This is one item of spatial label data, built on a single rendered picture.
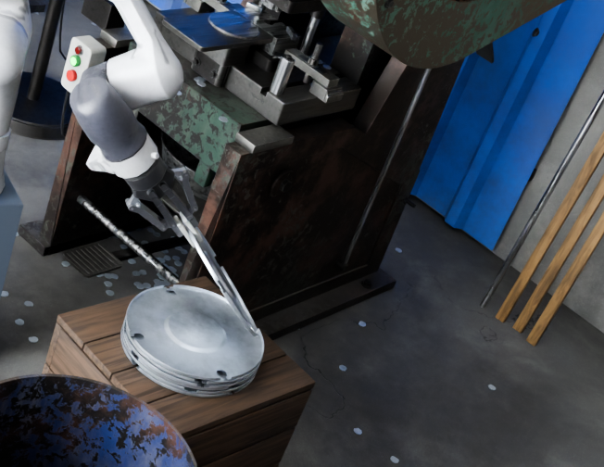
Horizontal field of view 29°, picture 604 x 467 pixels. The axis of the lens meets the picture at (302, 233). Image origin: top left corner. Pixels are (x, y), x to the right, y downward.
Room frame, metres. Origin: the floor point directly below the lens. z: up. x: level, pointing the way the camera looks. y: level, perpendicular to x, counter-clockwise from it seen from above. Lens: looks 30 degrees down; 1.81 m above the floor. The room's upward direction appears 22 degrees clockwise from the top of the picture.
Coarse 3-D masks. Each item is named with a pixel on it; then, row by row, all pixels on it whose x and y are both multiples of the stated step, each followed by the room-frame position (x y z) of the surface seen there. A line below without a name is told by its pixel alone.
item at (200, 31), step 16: (192, 16) 2.52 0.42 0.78; (208, 16) 2.55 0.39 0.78; (224, 16) 2.58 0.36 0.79; (240, 16) 2.63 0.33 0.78; (176, 32) 2.41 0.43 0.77; (192, 32) 2.42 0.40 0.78; (208, 32) 2.46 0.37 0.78; (224, 32) 2.49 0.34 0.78; (240, 32) 2.52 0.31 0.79; (256, 32) 2.55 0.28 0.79; (208, 48) 2.39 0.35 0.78; (224, 48) 2.43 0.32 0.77; (240, 48) 2.51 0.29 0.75; (192, 64) 2.53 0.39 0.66; (208, 64) 2.50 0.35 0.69; (224, 64) 2.49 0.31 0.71; (240, 64) 2.53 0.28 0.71; (208, 80) 2.50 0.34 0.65; (224, 80) 2.50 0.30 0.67
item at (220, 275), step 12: (192, 240) 1.84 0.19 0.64; (204, 240) 2.05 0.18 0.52; (204, 252) 1.90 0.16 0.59; (216, 264) 1.93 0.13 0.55; (216, 276) 1.80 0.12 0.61; (228, 276) 2.04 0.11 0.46; (228, 288) 1.87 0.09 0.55; (228, 300) 1.79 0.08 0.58; (240, 300) 2.01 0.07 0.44; (240, 312) 1.87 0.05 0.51; (252, 324) 1.94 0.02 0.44
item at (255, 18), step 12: (240, 12) 2.65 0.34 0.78; (252, 12) 2.68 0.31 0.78; (264, 12) 2.71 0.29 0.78; (264, 24) 2.64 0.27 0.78; (276, 24) 2.67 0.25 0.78; (276, 36) 2.59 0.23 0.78; (288, 36) 2.62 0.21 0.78; (300, 36) 2.66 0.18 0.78; (264, 48) 2.59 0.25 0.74; (276, 48) 2.59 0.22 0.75; (288, 48) 2.63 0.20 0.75
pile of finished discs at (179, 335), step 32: (160, 288) 2.00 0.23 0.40; (192, 288) 2.04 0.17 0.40; (128, 320) 1.86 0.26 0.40; (160, 320) 1.90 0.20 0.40; (192, 320) 1.93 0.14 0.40; (224, 320) 1.98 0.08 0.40; (128, 352) 1.82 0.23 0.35; (160, 352) 1.80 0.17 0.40; (192, 352) 1.84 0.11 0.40; (224, 352) 1.88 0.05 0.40; (256, 352) 1.92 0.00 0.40; (160, 384) 1.76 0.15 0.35; (192, 384) 1.77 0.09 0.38; (224, 384) 1.81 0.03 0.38
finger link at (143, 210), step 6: (132, 204) 1.78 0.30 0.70; (132, 210) 1.78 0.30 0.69; (138, 210) 1.79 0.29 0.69; (144, 210) 1.79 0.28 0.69; (150, 210) 1.82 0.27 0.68; (144, 216) 1.79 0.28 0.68; (150, 216) 1.80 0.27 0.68; (156, 216) 1.82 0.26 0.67; (156, 222) 1.81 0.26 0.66; (162, 228) 1.82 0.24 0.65
